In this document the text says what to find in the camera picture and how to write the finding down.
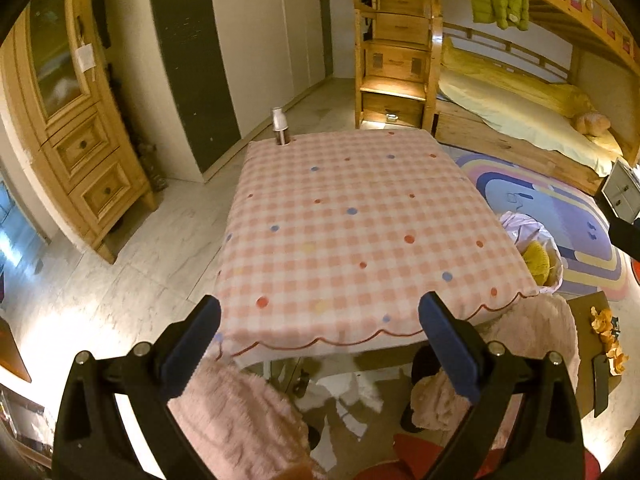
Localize wooden staircase drawers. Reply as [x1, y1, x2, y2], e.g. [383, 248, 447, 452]
[352, 0, 443, 136]

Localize white and brown bottle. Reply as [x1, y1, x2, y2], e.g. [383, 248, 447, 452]
[270, 107, 292, 147]

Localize yellow blanket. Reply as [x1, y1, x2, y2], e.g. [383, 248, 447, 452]
[440, 37, 596, 121]

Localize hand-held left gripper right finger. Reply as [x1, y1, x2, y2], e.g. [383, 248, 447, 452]
[419, 291, 586, 480]

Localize wooden stool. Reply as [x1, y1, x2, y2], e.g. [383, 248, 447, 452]
[565, 292, 640, 441]

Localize wooden glass-door cabinet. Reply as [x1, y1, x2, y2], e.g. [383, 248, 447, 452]
[0, 0, 160, 266]

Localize tan plush toy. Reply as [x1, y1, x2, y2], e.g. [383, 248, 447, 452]
[572, 112, 611, 136]

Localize small white cabinet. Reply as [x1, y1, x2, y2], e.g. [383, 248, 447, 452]
[601, 157, 640, 221]

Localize wooden bunk bed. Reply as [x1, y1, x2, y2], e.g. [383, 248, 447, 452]
[432, 0, 640, 196]

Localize yellow foam fruit net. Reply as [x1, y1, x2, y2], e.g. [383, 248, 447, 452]
[520, 240, 553, 286]

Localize pink checked tablecloth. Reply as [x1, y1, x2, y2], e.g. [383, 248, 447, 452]
[214, 129, 541, 361]

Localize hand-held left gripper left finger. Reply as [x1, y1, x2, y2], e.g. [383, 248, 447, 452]
[52, 295, 222, 480]

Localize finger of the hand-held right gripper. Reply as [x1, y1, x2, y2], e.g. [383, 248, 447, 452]
[607, 220, 640, 263]

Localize white wardrobe with portholes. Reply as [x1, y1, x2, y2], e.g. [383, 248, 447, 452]
[146, 0, 333, 183]

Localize pastel rainbow rug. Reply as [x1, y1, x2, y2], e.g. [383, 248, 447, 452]
[452, 152, 628, 301]

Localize person's red clothing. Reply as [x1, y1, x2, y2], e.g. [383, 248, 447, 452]
[352, 432, 601, 480]

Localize pale yellow bed sheet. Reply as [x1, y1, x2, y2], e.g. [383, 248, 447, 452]
[437, 67, 626, 176]

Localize black flat tool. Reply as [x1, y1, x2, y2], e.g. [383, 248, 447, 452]
[593, 354, 612, 418]

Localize orange peels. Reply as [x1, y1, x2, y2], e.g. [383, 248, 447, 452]
[590, 306, 630, 376]

